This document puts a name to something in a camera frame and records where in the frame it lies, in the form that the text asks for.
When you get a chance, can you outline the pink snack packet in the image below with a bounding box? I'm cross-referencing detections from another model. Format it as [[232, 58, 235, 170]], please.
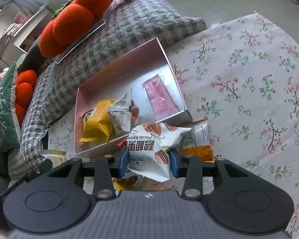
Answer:
[[142, 73, 180, 122]]

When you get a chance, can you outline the pink cardboard box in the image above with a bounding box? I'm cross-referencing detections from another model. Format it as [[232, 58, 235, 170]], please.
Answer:
[[74, 37, 193, 158]]

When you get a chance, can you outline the grey checked blanket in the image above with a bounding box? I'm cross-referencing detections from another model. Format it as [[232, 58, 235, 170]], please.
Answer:
[[7, 0, 208, 185]]

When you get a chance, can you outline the white pecan snack packet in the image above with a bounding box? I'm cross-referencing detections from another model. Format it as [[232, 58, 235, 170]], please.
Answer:
[[108, 88, 140, 137], [127, 122, 192, 183]]

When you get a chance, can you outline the white bookshelf with books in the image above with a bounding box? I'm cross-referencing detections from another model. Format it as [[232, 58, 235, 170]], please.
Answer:
[[0, 0, 56, 64]]

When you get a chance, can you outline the floral tablecloth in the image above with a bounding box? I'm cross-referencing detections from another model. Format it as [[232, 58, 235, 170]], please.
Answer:
[[48, 12, 299, 237]]

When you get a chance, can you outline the orange and white snack packet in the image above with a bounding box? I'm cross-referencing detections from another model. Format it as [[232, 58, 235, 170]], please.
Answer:
[[182, 118, 213, 162]]

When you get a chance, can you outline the small orange pumpkin cushion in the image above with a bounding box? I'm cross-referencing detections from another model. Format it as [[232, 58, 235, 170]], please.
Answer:
[[14, 70, 38, 125]]

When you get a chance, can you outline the yellow snack packet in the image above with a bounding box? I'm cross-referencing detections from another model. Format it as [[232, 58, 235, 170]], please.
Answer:
[[79, 99, 116, 143]]

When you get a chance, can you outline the green leaf-print cushion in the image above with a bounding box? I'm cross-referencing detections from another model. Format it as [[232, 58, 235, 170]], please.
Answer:
[[0, 62, 22, 153]]

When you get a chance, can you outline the orange nut snack packet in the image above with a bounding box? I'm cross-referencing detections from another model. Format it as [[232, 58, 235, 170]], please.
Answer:
[[112, 175, 145, 193]]

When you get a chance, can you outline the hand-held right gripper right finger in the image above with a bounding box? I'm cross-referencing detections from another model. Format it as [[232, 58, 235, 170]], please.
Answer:
[[169, 148, 243, 200]]

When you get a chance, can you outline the pale yellow snack box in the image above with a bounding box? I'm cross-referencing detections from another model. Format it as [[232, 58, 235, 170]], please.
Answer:
[[41, 150, 67, 167]]

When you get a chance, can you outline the large orange pumpkin cushion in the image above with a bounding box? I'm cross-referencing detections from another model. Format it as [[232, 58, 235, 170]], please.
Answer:
[[38, 0, 117, 58]]

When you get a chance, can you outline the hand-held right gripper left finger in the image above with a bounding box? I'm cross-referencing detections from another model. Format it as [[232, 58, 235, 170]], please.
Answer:
[[50, 146, 129, 200]]

